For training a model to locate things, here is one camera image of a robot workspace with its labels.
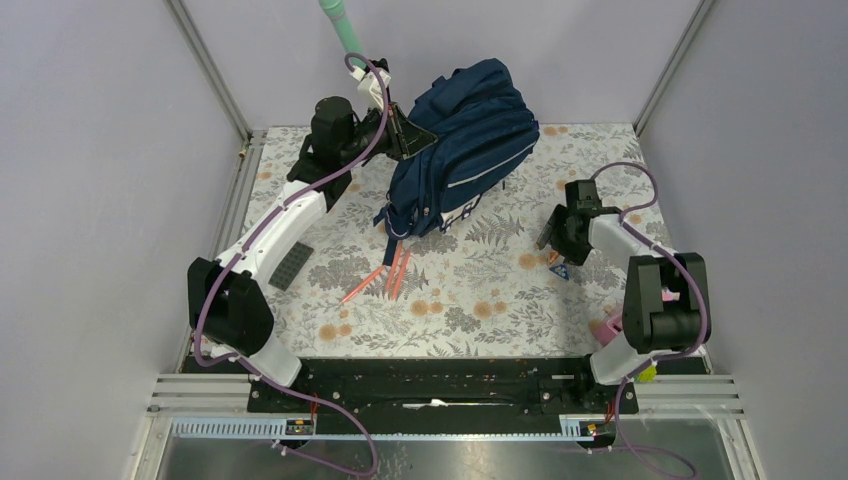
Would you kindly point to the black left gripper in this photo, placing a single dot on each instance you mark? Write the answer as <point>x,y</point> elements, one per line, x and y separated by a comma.
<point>404,137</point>

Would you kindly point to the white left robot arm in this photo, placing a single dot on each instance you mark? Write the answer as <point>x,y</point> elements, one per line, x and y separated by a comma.
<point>226,299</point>

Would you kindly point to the pink tape roll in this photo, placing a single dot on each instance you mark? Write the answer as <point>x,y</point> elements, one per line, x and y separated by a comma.
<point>606,330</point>

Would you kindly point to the aluminium frame rail right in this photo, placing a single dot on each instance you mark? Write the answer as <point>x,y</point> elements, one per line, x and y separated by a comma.
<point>678,55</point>

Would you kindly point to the navy blue backpack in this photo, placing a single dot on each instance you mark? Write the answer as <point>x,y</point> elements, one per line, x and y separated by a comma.
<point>484,133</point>

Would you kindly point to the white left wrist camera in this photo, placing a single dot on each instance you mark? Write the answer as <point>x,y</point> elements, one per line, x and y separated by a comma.
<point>376,99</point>

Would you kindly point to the blue triangle sticker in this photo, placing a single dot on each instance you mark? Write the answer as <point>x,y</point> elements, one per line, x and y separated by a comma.
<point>560,270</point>

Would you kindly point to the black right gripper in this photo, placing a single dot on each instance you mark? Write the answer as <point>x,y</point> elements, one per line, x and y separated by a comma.
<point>551,234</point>

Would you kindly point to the orange pen upper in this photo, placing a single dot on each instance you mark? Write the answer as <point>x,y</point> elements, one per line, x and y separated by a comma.
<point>363,284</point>

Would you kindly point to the aluminium frame rail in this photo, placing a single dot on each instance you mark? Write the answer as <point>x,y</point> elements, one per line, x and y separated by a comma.
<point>678,55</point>
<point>208,67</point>

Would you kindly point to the aluminium frame rail left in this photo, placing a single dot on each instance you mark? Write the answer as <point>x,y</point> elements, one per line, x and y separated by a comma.
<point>208,67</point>

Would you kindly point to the grey studded building baseplate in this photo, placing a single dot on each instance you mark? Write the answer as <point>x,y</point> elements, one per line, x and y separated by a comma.
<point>290,266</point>

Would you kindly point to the green microphone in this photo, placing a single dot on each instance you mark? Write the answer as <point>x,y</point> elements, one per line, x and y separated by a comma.
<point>336,12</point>

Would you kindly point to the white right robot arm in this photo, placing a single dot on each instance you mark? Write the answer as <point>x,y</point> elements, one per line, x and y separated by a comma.
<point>665,310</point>

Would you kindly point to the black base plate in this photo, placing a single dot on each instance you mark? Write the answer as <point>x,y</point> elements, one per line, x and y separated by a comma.
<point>451,396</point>

